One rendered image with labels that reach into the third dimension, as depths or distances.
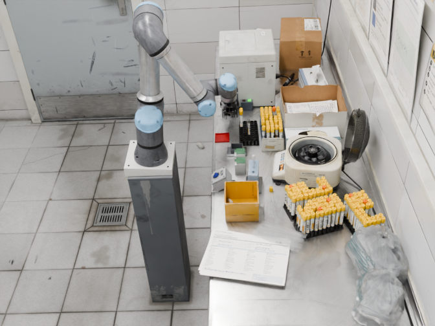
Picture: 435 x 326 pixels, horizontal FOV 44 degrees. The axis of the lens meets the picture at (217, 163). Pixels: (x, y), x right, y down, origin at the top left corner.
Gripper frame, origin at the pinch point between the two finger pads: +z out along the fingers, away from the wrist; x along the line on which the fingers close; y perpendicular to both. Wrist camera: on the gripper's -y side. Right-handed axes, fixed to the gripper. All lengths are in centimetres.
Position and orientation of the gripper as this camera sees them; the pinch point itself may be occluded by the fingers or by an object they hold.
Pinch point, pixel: (230, 112)
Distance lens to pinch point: 264.2
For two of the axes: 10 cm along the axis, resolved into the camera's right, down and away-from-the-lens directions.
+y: 0.2, 9.3, -3.7
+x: 10.0, -0.4, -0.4
